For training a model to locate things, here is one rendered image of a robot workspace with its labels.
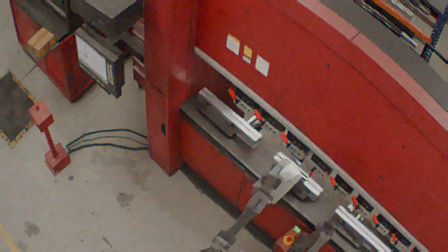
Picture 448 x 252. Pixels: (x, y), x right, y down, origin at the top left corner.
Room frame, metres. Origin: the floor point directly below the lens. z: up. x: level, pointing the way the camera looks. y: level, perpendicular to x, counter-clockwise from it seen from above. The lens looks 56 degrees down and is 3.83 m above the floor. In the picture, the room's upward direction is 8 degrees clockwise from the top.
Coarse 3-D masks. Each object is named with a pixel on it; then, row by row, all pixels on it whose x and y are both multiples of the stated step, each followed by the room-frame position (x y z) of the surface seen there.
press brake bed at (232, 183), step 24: (192, 144) 1.98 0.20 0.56; (216, 144) 1.86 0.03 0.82; (192, 168) 2.04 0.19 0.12; (216, 168) 1.84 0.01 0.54; (240, 168) 1.72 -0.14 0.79; (216, 192) 1.90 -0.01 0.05; (240, 192) 1.69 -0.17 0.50; (264, 216) 1.54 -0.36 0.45; (288, 216) 1.44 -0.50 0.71; (264, 240) 1.51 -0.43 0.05
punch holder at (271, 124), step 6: (264, 114) 1.79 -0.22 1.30; (270, 114) 1.77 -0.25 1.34; (264, 120) 1.79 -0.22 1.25; (270, 120) 1.77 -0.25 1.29; (276, 120) 1.74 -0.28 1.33; (264, 126) 1.78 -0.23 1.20; (270, 126) 1.76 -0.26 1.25; (276, 126) 1.74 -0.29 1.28; (282, 126) 1.74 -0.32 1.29; (270, 132) 1.75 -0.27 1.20; (276, 132) 1.73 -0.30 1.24
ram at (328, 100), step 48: (240, 0) 1.97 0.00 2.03; (240, 48) 1.94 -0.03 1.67; (288, 48) 1.76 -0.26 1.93; (288, 96) 1.72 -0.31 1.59; (336, 96) 1.56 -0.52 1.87; (384, 96) 1.41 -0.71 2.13; (336, 144) 1.49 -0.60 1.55; (384, 144) 1.33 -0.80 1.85; (432, 144) 1.18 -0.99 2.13; (384, 192) 1.23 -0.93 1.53; (432, 192) 1.07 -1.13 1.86; (432, 240) 0.92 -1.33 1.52
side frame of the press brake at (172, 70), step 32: (160, 0) 2.05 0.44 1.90; (192, 0) 2.12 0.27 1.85; (160, 32) 2.04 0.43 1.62; (192, 32) 2.13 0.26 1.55; (160, 64) 2.04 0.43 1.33; (192, 64) 2.15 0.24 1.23; (160, 96) 2.03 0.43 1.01; (224, 96) 2.42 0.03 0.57; (160, 128) 2.04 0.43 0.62; (160, 160) 2.06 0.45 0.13
